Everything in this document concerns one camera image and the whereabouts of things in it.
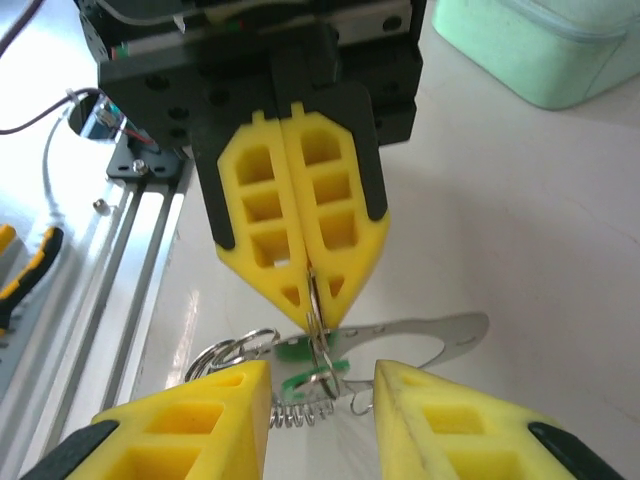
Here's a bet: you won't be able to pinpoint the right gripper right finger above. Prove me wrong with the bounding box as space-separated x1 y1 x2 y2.
373 359 629 480

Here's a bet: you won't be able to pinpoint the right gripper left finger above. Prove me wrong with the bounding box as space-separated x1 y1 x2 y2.
17 359 274 480

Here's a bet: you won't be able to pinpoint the green small clip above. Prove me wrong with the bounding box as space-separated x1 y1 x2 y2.
273 332 351 401

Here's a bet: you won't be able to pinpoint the mint green zip pouch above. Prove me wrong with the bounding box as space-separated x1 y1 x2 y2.
430 0 640 111

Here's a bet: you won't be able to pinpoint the yellow black pliers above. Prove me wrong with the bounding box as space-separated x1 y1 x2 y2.
0 224 66 337

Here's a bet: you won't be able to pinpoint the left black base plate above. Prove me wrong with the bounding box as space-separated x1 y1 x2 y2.
104 134 187 182

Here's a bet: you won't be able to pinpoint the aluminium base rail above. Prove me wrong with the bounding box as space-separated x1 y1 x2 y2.
0 149 197 480

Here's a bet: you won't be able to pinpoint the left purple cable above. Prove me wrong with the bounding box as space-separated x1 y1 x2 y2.
0 0 104 135

